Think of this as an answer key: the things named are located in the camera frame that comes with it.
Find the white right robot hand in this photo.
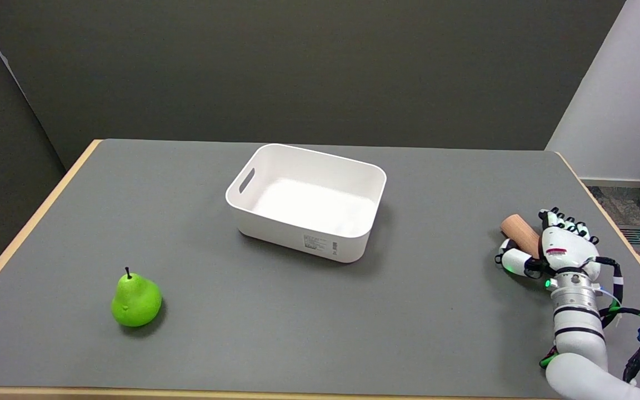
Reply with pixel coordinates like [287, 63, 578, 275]
[495, 207, 602, 280]

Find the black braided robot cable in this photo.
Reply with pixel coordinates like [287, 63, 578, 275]
[595, 256, 640, 386]

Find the wooden cylinder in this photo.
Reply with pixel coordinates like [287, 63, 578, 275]
[500, 214, 542, 260]

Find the white plastic storage bin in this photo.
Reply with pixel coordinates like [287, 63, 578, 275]
[225, 143, 388, 263]

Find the green toy pear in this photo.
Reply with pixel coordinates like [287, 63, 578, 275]
[111, 267, 163, 328]

